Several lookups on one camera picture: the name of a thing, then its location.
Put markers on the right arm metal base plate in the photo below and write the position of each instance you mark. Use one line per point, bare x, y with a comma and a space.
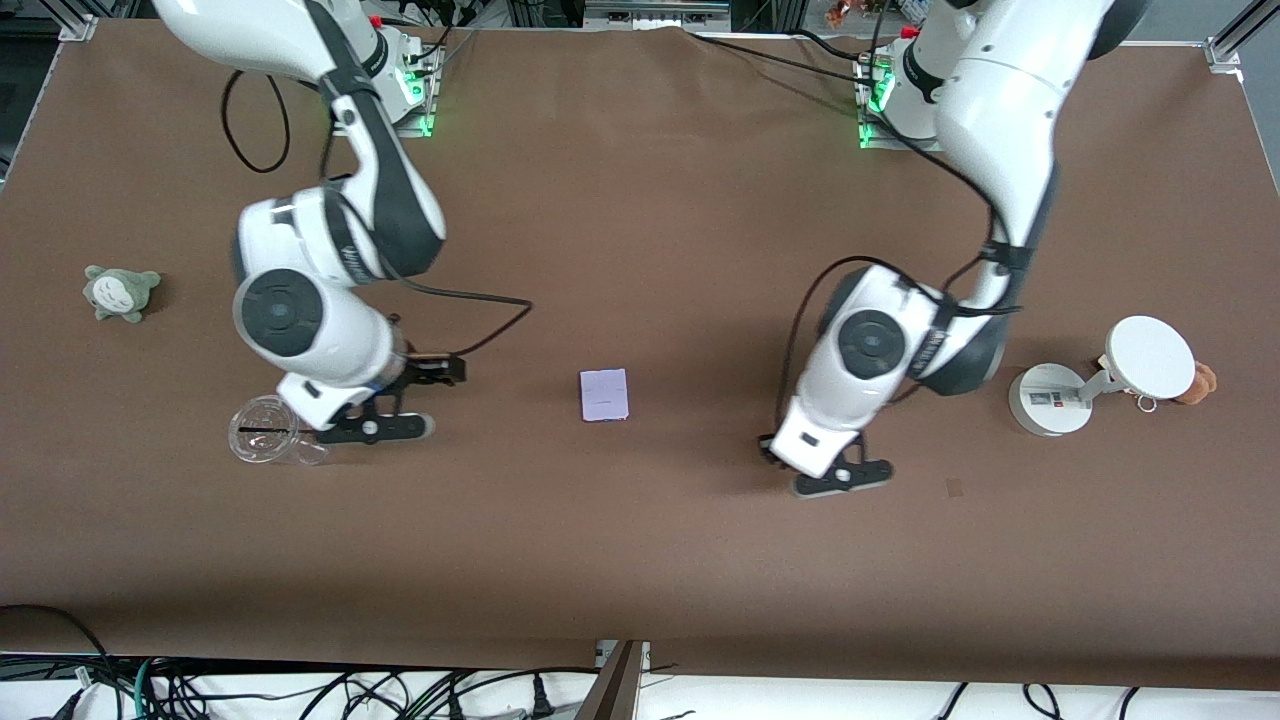
425, 125

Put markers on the black power plug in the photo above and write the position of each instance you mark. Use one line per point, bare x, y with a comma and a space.
541, 700

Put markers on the clear plastic cup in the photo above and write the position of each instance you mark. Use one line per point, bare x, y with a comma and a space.
255, 447

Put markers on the grey metal box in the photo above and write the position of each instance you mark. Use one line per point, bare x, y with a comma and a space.
655, 15

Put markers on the small orange toy figurine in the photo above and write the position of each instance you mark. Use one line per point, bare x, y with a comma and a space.
838, 12

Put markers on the thin black straw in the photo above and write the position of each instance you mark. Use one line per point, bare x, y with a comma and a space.
262, 430

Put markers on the silver table edge bracket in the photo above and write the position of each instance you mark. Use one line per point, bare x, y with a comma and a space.
605, 655

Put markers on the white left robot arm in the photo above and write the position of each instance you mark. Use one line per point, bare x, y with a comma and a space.
1000, 130

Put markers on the brown table cover sheet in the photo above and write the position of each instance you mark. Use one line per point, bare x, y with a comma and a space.
640, 250

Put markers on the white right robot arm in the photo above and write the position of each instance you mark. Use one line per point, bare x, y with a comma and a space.
340, 330

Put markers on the grey Totoro plush toy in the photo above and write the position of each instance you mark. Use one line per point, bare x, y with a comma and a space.
120, 293

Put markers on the grey brown support beam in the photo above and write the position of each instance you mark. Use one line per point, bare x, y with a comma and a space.
610, 695

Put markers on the aluminium corner bracket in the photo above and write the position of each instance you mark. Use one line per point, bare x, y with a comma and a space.
1222, 55
78, 28

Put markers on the white round desk lamp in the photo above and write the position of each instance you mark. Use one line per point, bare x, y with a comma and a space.
1150, 355

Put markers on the aluminium frame extrusion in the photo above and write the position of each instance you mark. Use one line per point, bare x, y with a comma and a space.
1255, 20

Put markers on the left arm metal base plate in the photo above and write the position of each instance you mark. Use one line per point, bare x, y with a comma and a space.
868, 140

